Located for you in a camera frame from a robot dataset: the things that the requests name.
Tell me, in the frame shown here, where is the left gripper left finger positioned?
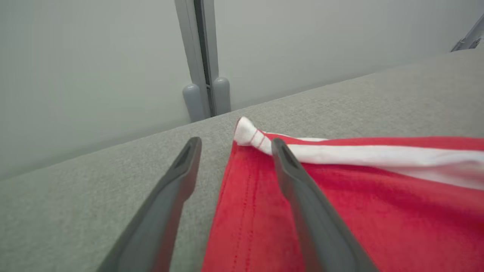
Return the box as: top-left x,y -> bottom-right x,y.
96,137 -> 203,272

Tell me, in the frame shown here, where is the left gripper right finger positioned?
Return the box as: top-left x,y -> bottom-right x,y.
271,138 -> 379,272

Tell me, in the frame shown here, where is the red white sports shirt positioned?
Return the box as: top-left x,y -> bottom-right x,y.
202,116 -> 484,272

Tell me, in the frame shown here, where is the grey partition frame post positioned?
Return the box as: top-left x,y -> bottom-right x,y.
174,0 -> 232,122

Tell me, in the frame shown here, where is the grey metal frame rail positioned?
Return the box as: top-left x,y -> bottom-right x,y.
450,13 -> 484,52

